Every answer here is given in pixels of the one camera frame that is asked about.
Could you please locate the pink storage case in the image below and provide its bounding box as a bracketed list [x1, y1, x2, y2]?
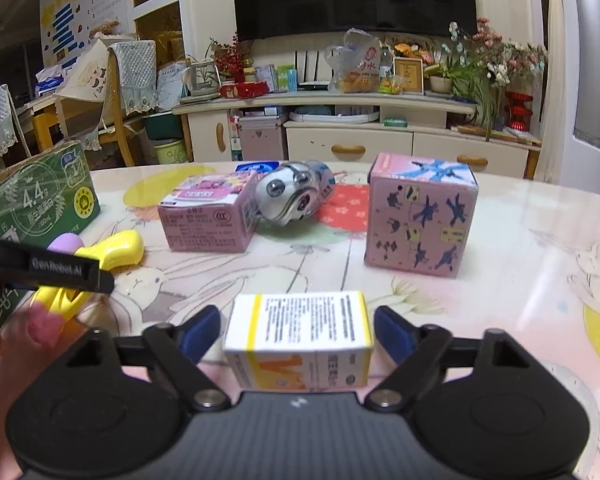
[237, 114, 288, 162]

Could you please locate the silver panda ball toy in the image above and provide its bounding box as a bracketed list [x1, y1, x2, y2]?
[254, 160, 336, 226]

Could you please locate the framed picture gold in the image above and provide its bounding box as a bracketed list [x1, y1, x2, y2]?
[393, 58, 424, 94]

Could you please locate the red lantern ornament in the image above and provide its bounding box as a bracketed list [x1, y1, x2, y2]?
[505, 91, 533, 132]

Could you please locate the white air conditioner tower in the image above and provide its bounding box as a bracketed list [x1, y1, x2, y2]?
[535, 0, 600, 194]

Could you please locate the cream TV cabinet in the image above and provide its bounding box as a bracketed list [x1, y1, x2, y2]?
[173, 91, 541, 179]

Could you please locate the red box on cabinet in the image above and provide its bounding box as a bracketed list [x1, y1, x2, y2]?
[220, 81, 270, 100]

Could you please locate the person's left hand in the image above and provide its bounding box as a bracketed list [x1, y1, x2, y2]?
[0, 308, 85, 479]

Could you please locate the yellow pink toy gun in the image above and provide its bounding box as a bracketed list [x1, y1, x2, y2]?
[28, 230, 144, 348]

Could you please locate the cardboard milk carton box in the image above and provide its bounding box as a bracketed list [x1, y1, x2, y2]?
[0, 138, 103, 331]

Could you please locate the wooden chair with cover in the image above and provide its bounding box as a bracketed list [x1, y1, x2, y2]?
[55, 37, 158, 167]

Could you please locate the wooden dining table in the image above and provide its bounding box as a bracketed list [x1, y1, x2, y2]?
[17, 94, 144, 167]

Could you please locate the white yellow medicine box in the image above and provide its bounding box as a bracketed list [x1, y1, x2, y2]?
[223, 290, 374, 391]

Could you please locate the pink box blue ribbon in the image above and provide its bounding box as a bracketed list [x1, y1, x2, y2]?
[364, 153, 479, 278]

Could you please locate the plastic bag with snacks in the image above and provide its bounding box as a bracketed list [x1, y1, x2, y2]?
[325, 28, 381, 93]

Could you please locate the potted flower plant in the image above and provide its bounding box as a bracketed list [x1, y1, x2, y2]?
[424, 18, 548, 134]

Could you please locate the pink small box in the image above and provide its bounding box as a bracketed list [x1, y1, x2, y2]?
[158, 171, 259, 252]

